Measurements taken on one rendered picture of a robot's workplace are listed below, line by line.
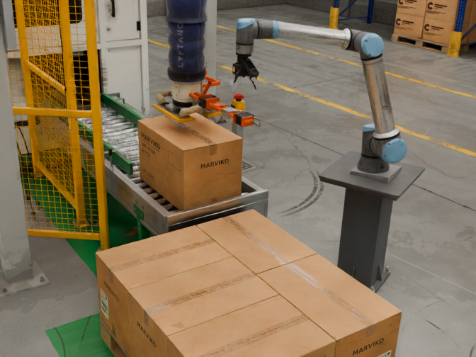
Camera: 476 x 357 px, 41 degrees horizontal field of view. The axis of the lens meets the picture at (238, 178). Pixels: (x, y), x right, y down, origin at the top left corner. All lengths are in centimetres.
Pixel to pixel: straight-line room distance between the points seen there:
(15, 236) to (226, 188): 131
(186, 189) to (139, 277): 72
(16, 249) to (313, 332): 204
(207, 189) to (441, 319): 158
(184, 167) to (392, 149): 117
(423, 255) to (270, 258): 161
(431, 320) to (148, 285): 175
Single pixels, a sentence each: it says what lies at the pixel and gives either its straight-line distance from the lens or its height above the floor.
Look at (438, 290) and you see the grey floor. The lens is 425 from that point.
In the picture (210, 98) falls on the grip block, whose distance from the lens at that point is 356.
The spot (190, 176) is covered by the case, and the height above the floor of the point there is 78.
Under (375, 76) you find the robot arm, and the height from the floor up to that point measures 139.
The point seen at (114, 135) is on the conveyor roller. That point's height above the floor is 53.
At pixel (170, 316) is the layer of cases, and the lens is 286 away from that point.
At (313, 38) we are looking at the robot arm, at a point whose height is 157.
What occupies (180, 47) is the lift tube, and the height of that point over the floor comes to 146.
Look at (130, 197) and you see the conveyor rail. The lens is 398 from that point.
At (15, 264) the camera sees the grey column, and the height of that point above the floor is 14.
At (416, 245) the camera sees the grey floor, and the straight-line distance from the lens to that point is 472.
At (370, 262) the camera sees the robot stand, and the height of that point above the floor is 20.
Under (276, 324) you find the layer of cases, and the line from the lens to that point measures 282.
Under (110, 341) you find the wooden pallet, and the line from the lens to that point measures 352.
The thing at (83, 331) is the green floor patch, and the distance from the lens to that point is 373.
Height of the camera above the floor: 224
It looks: 24 degrees down
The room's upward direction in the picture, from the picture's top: 2 degrees clockwise
